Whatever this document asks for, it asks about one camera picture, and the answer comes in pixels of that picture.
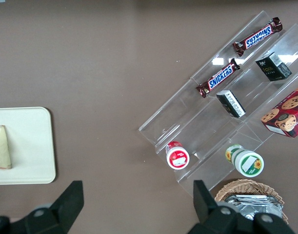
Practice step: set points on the green lid cup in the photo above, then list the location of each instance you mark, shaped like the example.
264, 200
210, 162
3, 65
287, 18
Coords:
248, 164

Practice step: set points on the Snickers chocolate bar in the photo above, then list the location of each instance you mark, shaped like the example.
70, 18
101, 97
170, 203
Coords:
257, 37
219, 78

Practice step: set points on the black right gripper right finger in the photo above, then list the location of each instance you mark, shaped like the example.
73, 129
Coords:
212, 219

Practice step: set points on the red cookie box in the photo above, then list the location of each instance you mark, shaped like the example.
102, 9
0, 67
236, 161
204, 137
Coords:
287, 114

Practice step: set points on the red lid cup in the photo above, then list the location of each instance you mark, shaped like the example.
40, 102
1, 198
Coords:
178, 157

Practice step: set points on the clear acrylic stepped display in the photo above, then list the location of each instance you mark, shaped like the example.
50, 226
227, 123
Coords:
187, 117

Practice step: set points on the stacked foil trays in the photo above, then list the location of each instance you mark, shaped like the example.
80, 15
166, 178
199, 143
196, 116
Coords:
248, 207

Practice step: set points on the small black box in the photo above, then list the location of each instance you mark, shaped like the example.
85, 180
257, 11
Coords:
230, 104
270, 68

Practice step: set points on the light wicker basket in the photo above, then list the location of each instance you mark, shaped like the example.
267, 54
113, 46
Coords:
246, 184

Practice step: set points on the triangular sandwich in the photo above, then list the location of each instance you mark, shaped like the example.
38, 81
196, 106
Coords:
1, 146

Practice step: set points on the beige plastic tray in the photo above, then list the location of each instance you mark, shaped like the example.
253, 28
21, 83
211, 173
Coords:
29, 146

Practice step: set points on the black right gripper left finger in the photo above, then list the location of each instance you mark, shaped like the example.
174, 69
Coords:
53, 217

